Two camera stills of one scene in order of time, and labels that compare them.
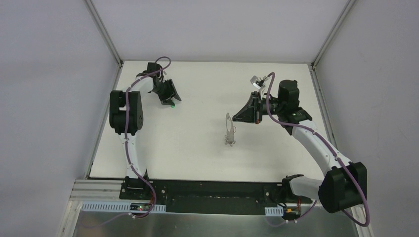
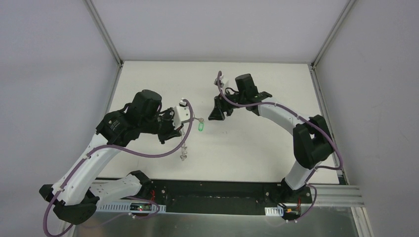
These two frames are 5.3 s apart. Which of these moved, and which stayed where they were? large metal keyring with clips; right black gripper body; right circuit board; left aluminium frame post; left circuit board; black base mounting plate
Moved: large metal keyring with clips; right black gripper body
Stayed: black base mounting plate; left aluminium frame post; left circuit board; right circuit board
